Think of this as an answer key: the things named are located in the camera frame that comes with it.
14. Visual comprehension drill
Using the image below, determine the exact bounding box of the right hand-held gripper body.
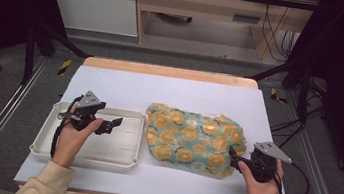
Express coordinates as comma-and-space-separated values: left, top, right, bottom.
243, 138, 296, 187

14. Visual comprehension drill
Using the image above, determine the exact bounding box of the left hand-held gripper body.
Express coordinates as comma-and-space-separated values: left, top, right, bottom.
60, 87, 109, 135

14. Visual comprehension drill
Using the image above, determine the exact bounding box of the orange print cloth bag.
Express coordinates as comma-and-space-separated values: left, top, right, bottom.
138, 101, 252, 183

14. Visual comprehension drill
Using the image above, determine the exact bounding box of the person's left hand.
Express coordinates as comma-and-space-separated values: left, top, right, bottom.
50, 100, 106, 173

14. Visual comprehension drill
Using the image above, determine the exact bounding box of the white plastic tray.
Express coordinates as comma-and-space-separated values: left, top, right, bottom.
26, 96, 148, 176

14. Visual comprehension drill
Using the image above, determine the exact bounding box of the yellow black tape marker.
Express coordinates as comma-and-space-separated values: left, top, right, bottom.
268, 87, 290, 105
57, 57, 74, 78

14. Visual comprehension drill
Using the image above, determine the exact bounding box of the white table mat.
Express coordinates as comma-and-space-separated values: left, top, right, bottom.
13, 57, 306, 194

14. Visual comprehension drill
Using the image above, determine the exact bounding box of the wooden table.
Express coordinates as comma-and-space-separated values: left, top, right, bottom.
16, 48, 303, 194

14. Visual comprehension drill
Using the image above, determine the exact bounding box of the black metal stand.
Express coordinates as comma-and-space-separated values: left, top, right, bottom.
242, 50, 317, 125
19, 21, 96, 94

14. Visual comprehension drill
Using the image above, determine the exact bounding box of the light wooden desk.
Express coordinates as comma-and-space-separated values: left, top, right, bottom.
126, 0, 322, 67

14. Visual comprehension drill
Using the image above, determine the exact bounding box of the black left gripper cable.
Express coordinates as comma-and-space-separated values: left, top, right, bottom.
49, 92, 83, 162

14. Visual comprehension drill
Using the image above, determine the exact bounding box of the black floor cable bundle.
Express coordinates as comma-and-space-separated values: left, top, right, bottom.
267, 98, 327, 155

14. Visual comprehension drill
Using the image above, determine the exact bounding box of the looped black cable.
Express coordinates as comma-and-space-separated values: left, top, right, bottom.
284, 161, 314, 194

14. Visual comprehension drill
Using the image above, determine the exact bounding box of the hanging black cable bundle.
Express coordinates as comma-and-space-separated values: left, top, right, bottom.
256, 0, 304, 65

